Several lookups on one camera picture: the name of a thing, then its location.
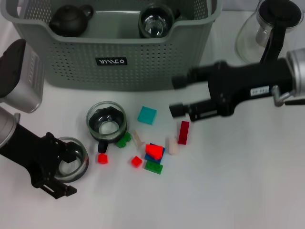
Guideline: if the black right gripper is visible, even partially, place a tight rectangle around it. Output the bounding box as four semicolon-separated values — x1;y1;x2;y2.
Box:
169;57;295;123

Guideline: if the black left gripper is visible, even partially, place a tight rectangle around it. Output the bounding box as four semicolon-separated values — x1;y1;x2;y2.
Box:
0;123;78;200

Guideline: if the glass teacup with black handle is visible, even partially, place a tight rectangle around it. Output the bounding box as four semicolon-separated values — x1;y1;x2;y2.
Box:
85;101;128;153
55;136;89;184
138;4;181;39

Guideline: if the grey-green perforated storage bin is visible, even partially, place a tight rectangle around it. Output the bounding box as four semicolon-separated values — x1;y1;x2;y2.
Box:
0;0;224;93

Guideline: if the dark red long brick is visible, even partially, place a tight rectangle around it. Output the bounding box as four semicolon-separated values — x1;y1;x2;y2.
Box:
178;121;190;146

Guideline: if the small red building brick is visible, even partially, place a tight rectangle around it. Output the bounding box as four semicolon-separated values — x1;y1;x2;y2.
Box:
97;153;109;165
130;156;143;168

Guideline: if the teal square building brick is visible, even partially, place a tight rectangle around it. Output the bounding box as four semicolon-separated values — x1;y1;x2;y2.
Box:
137;106;157;126

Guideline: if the pale pink building brick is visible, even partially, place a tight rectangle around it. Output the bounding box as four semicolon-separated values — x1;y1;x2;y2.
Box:
165;136;179;156

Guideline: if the green notched building brick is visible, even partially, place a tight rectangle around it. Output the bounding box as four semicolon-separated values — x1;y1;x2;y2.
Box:
116;132;132;148

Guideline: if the red sloped building brick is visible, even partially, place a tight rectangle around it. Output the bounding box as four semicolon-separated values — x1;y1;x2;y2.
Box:
145;144;164;160

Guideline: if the translucent white building brick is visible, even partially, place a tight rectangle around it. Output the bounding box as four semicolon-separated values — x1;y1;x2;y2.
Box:
131;129;146;151

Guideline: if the blue building brick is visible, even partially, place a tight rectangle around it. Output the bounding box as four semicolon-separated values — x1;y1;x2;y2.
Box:
144;143;166;165

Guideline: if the green flat building brick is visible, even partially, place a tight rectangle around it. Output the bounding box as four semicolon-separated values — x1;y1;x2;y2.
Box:
144;160;164;175

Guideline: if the black clay teapot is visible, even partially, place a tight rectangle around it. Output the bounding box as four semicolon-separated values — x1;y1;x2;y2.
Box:
49;4;94;38

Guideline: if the glass carafe with black handle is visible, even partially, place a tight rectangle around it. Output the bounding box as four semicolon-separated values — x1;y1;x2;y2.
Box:
235;0;302;65

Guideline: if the right gripper cable with plug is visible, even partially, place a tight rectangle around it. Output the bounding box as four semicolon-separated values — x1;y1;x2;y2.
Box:
271;84;305;107

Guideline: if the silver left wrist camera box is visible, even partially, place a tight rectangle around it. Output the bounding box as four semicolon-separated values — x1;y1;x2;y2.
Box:
0;39;46;114

